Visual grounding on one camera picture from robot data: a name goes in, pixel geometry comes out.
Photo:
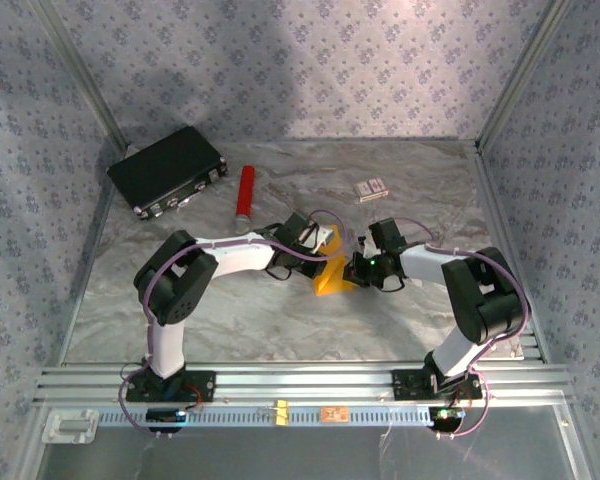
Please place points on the yellow cloth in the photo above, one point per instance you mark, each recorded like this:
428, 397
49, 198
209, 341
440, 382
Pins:
337, 287

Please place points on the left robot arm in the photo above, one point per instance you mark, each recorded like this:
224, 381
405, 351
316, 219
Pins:
175, 285

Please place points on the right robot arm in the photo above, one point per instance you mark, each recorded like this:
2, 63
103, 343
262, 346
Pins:
485, 300

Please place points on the playing card box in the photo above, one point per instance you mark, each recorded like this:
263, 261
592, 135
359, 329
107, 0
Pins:
370, 189

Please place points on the red glitter microphone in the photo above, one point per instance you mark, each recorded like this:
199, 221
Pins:
245, 190

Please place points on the orange label sticker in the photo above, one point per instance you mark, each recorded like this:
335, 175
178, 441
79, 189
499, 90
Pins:
335, 414

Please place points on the yellow tape piece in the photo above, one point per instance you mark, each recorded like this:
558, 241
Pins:
282, 412

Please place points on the black hard case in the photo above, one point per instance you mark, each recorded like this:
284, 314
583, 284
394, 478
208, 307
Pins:
160, 167

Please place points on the grey acrylic panel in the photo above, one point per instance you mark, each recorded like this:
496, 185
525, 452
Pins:
280, 455

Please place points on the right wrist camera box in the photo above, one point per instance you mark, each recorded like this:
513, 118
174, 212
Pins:
366, 246

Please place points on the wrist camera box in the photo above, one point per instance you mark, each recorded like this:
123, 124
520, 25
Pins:
366, 246
325, 235

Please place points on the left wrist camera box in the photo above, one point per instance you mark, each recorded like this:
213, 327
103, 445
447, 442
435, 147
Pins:
325, 235

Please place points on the aluminium mounting rail beam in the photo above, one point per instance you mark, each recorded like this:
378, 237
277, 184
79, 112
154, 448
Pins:
305, 382

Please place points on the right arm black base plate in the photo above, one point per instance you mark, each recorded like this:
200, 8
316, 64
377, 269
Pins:
405, 385

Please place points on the aluminium side rail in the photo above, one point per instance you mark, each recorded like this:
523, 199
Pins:
494, 200
99, 230

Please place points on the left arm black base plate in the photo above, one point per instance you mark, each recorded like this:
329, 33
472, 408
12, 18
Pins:
205, 385

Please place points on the aluminium frame post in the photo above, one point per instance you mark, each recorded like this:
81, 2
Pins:
524, 75
82, 75

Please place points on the silver metal bracket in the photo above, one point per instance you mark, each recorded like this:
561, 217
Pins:
70, 426

